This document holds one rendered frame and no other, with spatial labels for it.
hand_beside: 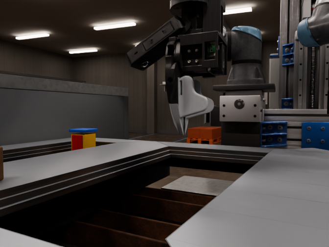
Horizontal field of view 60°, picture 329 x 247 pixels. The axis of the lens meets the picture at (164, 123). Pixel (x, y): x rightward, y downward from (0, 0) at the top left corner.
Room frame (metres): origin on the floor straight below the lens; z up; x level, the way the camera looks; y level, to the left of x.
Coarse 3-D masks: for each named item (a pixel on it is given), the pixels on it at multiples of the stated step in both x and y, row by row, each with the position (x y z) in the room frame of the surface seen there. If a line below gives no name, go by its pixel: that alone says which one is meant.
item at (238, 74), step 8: (232, 64) 1.15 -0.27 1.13; (240, 64) 1.11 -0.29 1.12; (248, 64) 1.10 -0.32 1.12; (256, 64) 1.11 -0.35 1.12; (232, 72) 1.14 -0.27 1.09; (240, 72) 1.10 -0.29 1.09; (248, 72) 1.09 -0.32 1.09; (256, 72) 1.11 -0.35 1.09; (232, 80) 1.12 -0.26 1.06; (240, 80) 1.09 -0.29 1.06; (248, 80) 1.08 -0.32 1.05; (256, 80) 1.09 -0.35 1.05; (264, 80) 1.11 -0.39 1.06
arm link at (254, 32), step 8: (232, 32) 1.14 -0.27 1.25; (240, 32) 1.11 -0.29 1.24; (248, 32) 1.10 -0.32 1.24; (256, 32) 1.11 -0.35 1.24; (232, 40) 1.12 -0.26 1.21; (240, 40) 1.11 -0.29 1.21; (248, 40) 1.10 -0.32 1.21; (256, 40) 1.11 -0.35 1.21; (232, 48) 1.12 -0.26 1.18; (240, 48) 1.11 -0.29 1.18; (248, 48) 1.10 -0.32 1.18; (256, 48) 1.11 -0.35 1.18; (232, 56) 1.14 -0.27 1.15; (240, 56) 1.11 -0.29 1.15; (248, 56) 1.10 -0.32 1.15; (256, 56) 1.11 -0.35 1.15
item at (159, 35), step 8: (176, 16) 0.45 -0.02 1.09; (168, 24) 0.46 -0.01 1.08; (176, 24) 0.45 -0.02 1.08; (184, 24) 0.46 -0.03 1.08; (160, 32) 0.46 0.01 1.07; (168, 32) 0.45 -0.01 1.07; (176, 32) 0.45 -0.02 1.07; (144, 40) 0.47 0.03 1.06; (152, 40) 0.47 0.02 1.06; (160, 40) 0.46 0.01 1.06; (136, 48) 0.48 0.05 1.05; (144, 48) 0.47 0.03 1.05; (152, 48) 0.47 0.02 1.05; (160, 48) 0.47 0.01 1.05; (128, 56) 0.49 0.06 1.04; (136, 56) 0.48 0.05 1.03; (144, 56) 0.48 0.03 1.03; (152, 56) 0.49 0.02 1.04; (160, 56) 0.50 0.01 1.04; (136, 64) 0.49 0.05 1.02; (144, 64) 0.49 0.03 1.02
